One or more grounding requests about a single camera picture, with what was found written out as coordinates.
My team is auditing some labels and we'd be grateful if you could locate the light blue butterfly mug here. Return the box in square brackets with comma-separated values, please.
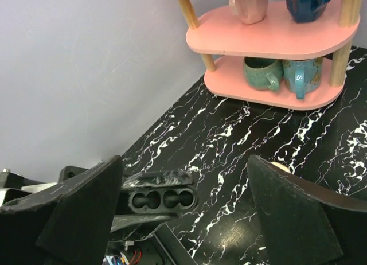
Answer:
[282, 57, 323, 99]

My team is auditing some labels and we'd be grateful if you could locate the dark blue mug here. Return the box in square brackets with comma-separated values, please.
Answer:
[286, 0, 331, 23]

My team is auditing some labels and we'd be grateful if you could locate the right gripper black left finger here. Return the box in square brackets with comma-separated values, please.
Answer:
[1, 155, 123, 264]

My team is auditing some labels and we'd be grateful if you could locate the black marble pattern mat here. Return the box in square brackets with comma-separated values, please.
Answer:
[122, 46, 366, 264]

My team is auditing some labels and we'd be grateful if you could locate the pink three-tier shelf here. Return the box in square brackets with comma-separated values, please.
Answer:
[178, 0, 362, 111]

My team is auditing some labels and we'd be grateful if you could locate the black earbud charging case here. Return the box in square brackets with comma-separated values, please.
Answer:
[121, 170, 198, 214]

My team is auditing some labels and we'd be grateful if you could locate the white earbud charging case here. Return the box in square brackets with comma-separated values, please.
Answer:
[271, 161, 291, 174]

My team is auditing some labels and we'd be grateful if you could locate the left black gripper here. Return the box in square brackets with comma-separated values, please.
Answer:
[57, 165, 178, 248]

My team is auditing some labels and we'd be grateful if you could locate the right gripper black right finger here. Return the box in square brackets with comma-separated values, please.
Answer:
[247, 155, 366, 264]

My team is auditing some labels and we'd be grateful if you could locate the pink mug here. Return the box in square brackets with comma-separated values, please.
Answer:
[228, 0, 268, 25]

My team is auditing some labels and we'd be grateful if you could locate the green glazed mug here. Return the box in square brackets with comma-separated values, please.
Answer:
[244, 57, 283, 92]

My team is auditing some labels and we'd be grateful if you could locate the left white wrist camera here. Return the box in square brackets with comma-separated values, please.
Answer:
[1, 168, 57, 206]

